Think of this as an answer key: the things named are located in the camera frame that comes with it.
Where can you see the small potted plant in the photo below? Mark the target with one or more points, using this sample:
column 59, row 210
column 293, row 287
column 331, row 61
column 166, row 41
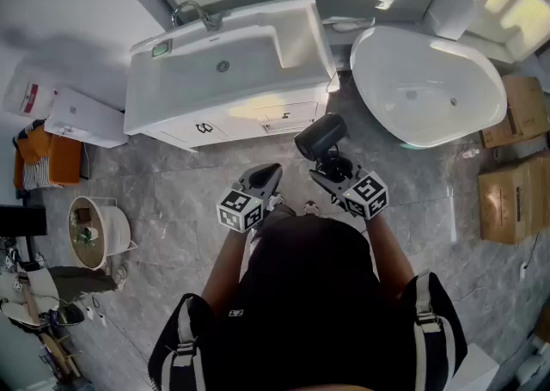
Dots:
column 86, row 236

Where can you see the person's shoe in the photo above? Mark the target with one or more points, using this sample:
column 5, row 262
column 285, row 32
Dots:
column 311, row 208
column 276, row 201

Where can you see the white ceramic bathroom sink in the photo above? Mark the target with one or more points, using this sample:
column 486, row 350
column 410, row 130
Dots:
column 193, row 80

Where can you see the green soap dish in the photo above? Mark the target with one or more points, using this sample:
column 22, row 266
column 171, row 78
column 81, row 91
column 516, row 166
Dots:
column 162, row 49

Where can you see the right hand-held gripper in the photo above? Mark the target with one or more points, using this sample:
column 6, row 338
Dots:
column 365, row 196

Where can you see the large cardboard box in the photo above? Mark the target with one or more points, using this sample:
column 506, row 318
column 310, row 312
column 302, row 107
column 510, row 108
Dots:
column 507, row 204

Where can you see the person's left forearm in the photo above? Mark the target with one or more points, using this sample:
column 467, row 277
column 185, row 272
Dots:
column 225, row 264

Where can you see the white vanity cabinet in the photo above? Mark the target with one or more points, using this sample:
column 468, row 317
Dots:
column 240, row 123

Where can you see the person's grey trouser leg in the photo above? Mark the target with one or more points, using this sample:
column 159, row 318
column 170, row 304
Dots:
column 277, row 219

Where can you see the orange box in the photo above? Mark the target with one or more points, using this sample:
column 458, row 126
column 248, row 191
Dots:
column 64, row 161

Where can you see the brown cardboard box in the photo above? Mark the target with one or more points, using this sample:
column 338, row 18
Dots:
column 545, row 320

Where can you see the small cardboard box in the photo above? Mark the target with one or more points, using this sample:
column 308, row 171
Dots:
column 524, row 110

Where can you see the white toilet tank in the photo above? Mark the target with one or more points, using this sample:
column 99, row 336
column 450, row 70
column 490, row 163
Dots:
column 86, row 118

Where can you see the person's left shoe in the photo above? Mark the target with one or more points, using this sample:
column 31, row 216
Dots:
column 276, row 201

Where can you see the white round waste bin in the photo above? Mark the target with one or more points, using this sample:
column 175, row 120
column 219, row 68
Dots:
column 114, row 226

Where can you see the person's right shoe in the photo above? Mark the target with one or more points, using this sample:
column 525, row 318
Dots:
column 311, row 208

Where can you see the person's right forearm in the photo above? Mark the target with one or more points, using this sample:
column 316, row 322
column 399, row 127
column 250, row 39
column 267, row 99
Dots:
column 389, row 256

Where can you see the striped cloth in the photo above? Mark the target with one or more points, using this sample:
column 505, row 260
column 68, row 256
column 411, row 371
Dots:
column 36, row 174

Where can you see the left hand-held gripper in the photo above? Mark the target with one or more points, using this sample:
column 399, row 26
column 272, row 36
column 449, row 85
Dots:
column 240, row 211

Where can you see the white bag with red label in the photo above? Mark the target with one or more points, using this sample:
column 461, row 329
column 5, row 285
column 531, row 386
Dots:
column 26, row 97

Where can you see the black hair dryer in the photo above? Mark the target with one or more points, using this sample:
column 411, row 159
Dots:
column 322, row 133

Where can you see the chrome faucet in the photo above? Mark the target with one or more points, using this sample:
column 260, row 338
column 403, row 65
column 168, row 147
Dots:
column 195, row 7

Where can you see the white bathtub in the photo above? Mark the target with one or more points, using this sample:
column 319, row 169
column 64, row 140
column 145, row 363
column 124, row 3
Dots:
column 429, row 75

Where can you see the black furniture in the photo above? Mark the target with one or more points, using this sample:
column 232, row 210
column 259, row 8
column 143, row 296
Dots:
column 21, row 221

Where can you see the person's black shirt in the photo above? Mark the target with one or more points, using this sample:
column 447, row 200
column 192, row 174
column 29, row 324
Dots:
column 309, row 295

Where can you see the small brown box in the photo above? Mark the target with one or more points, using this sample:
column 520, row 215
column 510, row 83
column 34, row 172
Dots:
column 83, row 214

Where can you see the clear plastic bottle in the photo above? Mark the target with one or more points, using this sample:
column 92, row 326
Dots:
column 471, row 153

